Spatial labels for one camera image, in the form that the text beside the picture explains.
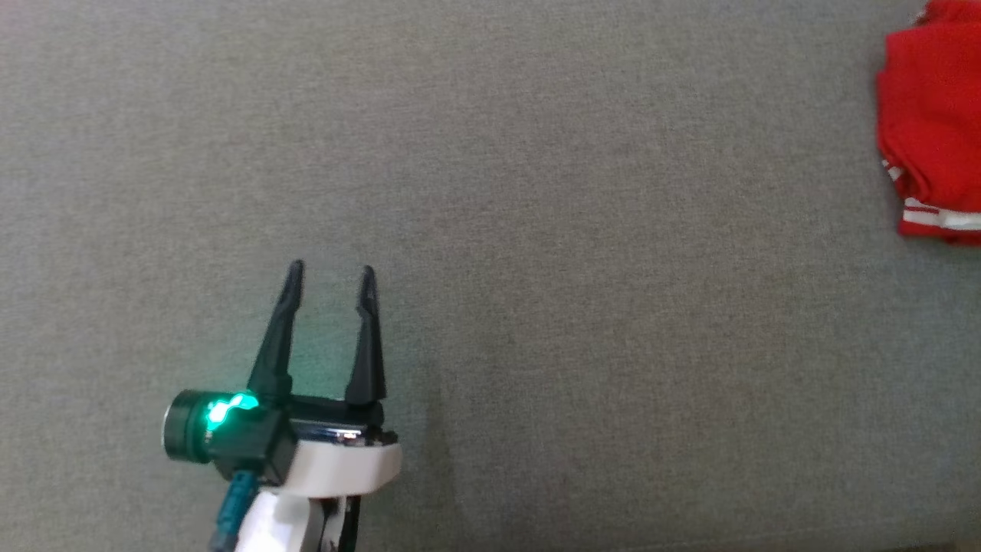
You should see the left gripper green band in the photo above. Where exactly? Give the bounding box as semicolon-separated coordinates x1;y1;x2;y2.
162;260;403;495

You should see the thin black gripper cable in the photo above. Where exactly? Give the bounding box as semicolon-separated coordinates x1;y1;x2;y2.
335;496;363;552

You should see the teal camera cable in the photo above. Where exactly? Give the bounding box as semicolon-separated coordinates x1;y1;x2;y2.
208;469;260;552

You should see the red white hooded sweatshirt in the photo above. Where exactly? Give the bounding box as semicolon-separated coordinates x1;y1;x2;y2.
875;0;981;247

